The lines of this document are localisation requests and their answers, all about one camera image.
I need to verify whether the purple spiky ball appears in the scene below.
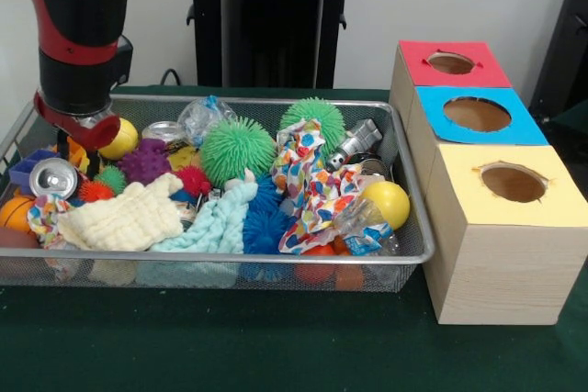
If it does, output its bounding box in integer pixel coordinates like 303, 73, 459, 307
117, 137, 173, 186

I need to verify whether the dark green tablecloth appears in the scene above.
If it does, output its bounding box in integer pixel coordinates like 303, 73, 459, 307
0, 84, 588, 392

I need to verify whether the green-covered side table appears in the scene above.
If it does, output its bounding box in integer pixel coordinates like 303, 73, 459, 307
548, 100, 588, 136

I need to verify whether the blue spiky ball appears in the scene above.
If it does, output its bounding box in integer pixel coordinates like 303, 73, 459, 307
242, 174, 295, 255

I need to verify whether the polka dot cloth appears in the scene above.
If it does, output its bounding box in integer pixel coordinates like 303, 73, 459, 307
269, 118, 368, 255

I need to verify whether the silver mesh bin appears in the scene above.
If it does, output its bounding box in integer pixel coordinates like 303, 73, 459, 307
0, 94, 436, 293

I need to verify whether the cream knitted cloth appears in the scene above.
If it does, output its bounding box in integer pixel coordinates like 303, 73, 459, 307
57, 172, 185, 253

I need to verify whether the small orange basketball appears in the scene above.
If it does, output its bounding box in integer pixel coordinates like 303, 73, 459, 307
0, 196, 37, 233

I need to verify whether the large green spiky ball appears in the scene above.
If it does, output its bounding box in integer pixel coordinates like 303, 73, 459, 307
279, 96, 346, 150
199, 118, 277, 189

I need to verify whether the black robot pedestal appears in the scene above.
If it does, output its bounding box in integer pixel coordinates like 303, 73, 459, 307
176, 0, 371, 89

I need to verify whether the light teal knitted cloth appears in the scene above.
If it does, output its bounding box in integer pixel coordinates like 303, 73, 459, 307
149, 170, 259, 254

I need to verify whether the wooden box with three holes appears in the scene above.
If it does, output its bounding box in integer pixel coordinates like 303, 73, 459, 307
389, 39, 588, 326

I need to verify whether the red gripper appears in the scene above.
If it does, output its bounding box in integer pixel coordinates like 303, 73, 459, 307
33, 93, 122, 180

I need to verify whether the black stand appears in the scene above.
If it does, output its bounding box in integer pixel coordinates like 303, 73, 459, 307
527, 0, 588, 113

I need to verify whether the large yellow ball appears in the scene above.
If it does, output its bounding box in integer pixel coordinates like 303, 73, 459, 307
362, 180, 412, 230

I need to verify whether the small yellow ball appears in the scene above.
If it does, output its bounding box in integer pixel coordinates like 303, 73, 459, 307
98, 117, 140, 162

